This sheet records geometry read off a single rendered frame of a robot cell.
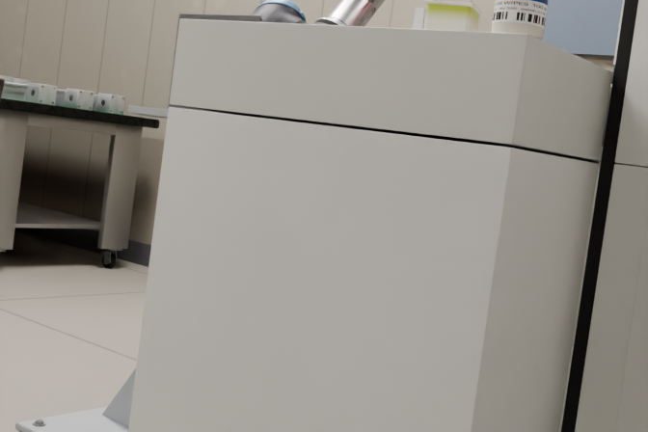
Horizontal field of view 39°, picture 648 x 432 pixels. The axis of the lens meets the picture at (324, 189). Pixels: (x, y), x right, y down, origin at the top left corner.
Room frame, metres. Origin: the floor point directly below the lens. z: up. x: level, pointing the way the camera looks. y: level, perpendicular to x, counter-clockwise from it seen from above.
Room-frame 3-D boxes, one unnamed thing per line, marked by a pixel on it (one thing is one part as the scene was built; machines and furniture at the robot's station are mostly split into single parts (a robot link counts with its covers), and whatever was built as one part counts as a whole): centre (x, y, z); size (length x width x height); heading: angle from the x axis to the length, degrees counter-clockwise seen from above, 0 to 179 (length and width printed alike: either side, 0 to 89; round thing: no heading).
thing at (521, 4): (1.28, -0.23, 1.01); 0.07 x 0.07 x 0.10
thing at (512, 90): (1.53, -0.08, 0.89); 0.62 x 0.35 x 0.14; 55
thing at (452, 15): (1.48, -0.17, 1.00); 0.07 x 0.07 x 0.07; 70
